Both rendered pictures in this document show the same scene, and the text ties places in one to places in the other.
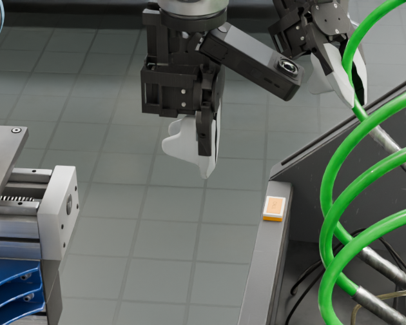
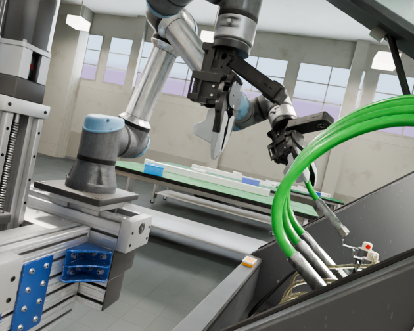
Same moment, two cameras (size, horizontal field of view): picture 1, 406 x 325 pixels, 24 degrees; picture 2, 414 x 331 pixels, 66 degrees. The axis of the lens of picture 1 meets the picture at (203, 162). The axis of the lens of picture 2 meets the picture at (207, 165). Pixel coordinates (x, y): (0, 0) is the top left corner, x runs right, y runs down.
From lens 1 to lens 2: 0.69 m
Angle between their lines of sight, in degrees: 32
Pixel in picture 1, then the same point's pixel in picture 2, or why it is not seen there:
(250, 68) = (256, 75)
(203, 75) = (227, 76)
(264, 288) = (232, 286)
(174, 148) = (199, 129)
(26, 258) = (108, 247)
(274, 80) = (269, 85)
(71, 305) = not seen: outside the picture
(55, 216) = (130, 223)
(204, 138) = (218, 113)
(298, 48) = (281, 152)
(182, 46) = (220, 64)
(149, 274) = not seen: outside the picture
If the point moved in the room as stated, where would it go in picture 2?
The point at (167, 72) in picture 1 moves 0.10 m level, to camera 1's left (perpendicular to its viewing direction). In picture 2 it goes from (207, 71) to (155, 62)
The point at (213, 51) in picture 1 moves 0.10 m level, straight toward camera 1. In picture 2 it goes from (236, 66) to (229, 44)
